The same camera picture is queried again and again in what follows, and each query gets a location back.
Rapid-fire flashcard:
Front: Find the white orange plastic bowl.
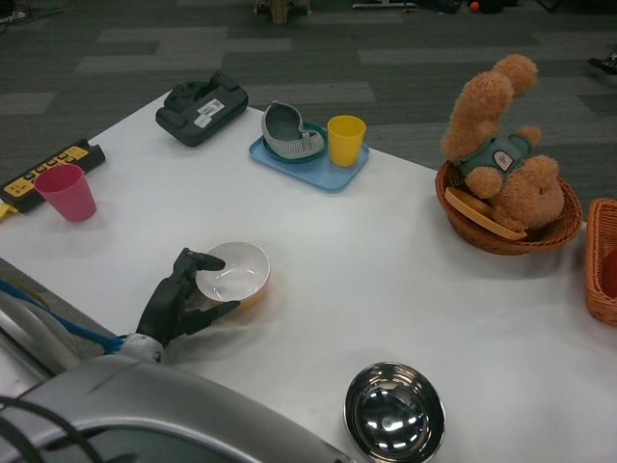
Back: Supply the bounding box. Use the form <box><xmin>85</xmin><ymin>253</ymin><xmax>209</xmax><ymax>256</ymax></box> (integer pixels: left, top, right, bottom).
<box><xmin>195</xmin><ymin>240</ymin><xmax>272</xmax><ymax>313</ymax></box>

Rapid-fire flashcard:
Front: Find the black yellow power strip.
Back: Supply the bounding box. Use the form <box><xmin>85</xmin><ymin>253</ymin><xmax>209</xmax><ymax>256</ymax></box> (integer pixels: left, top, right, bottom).
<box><xmin>0</xmin><ymin>138</ymin><xmax>106</xmax><ymax>221</ymax></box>

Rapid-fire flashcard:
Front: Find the white standing desk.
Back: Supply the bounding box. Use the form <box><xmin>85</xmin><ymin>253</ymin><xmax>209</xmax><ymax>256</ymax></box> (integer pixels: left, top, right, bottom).
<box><xmin>352</xmin><ymin>0</ymin><xmax>418</xmax><ymax>10</ymax></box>

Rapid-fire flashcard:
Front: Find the teal plastic plate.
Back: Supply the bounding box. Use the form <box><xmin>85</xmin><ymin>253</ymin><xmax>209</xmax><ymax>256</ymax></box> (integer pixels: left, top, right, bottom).
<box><xmin>262</xmin><ymin>121</ymin><xmax>329</xmax><ymax>165</ymax></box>

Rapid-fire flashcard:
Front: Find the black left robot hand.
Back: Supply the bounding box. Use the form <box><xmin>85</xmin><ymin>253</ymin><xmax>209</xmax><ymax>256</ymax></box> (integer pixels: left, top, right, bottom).
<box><xmin>135</xmin><ymin>247</ymin><xmax>241</xmax><ymax>351</ymax></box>

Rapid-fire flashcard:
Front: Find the rectangular orange wicker basket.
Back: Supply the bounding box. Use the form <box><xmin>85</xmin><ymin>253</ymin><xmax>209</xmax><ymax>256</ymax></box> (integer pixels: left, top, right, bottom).
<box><xmin>584</xmin><ymin>197</ymin><xmax>617</xmax><ymax>328</ymax></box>

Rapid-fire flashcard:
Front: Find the grey strainer bowl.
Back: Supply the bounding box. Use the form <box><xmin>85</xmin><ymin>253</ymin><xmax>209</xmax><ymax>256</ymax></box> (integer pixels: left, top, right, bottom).
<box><xmin>260</xmin><ymin>100</ymin><xmax>327</xmax><ymax>159</ymax></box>

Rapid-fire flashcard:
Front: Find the standing humanoid robot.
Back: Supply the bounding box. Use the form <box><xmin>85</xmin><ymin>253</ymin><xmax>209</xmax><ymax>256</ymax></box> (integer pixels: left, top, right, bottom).
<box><xmin>587</xmin><ymin>53</ymin><xmax>617</xmax><ymax>74</ymax></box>

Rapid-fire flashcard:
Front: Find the person in beige trousers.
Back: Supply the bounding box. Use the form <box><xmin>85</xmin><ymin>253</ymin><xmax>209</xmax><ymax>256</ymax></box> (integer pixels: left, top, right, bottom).
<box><xmin>255</xmin><ymin>0</ymin><xmax>314</xmax><ymax>23</ymax></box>

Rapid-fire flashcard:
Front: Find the shiny steel bowl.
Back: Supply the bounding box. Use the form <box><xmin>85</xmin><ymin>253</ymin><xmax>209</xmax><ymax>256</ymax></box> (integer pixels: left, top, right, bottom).
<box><xmin>343</xmin><ymin>361</ymin><xmax>447</xmax><ymax>457</ymax></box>

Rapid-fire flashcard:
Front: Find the orange plastic plate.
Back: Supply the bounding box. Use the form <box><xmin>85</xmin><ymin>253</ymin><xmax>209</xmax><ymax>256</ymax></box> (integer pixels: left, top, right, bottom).
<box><xmin>443</xmin><ymin>186</ymin><xmax>529</xmax><ymax>241</ymax></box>

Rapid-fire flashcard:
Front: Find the pink plastic cup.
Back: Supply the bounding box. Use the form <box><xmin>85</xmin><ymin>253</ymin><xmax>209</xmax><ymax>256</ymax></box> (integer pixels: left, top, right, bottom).
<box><xmin>33</xmin><ymin>162</ymin><xmax>97</xmax><ymax>224</ymax></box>

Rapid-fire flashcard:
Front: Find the silver robot chest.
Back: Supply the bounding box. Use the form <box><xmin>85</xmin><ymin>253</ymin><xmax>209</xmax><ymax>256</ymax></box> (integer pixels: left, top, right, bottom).
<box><xmin>0</xmin><ymin>258</ymin><xmax>358</xmax><ymax>463</ymax></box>

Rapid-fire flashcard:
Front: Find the light blue plastic tray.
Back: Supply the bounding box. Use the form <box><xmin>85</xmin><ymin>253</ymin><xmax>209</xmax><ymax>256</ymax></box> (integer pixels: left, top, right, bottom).
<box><xmin>248</xmin><ymin>134</ymin><xmax>371</xmax><ymax>194</ymax></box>

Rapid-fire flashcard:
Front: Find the black floor case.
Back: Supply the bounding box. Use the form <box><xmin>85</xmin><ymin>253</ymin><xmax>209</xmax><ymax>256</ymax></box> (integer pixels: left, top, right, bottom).
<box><xmin>479</xmin><ymin>0</ymin><xmax>520</xmax><ymax>14</ymax></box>

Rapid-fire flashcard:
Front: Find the blue cable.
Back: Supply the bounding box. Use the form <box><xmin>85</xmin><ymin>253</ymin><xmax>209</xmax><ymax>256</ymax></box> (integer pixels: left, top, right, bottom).
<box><xmin>0</xmin><ymin>278</ymin><xmax>126</xmax><ymax>356</ymax></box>

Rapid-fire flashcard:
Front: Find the black battery pack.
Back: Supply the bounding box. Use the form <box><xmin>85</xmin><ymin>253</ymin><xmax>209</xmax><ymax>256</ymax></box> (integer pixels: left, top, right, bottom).
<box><xmin>154</xmin><ymin>70</ymin><xmax>250</xmax><ymax>149</ymax></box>

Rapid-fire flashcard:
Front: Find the yellow plastic cup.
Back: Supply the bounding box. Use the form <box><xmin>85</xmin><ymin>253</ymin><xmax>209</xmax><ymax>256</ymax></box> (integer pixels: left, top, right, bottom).
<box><xmin>327</xmin><ymin>114</ymin><xmax>367</xmax><ymax>168</ymax></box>

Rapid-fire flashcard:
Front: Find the black chest cable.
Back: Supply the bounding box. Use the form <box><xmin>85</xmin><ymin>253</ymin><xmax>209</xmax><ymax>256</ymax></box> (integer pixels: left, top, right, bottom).
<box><xmin>0</xmin><ymin>395</ymin><xmax>105</xmax><ymax>463</ymax></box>

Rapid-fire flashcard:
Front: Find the round brown wicker basket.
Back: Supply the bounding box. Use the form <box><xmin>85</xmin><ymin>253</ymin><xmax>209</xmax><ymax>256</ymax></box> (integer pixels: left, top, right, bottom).
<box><xmin>434</xmin><ymin>159</ymin><xmax>584</xmax><ymax>257</ymax></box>

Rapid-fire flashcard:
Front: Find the brown teddy bear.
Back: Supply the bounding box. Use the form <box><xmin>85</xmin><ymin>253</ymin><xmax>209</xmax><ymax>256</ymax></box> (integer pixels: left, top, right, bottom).
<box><xmin>441</xmin><ymin>53</ymin><xmax>565</xmax><ymax>233</ymax></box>

